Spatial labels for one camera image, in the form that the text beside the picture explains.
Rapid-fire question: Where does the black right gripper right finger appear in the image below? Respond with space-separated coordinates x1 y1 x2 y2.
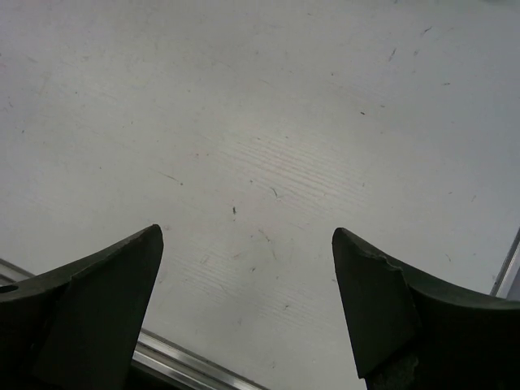
332 227 519 389

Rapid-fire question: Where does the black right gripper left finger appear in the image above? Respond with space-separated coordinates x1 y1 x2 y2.
1 224 163 389

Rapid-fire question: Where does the aluminium table edge rail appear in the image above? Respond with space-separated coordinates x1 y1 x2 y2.
1 262 254 389

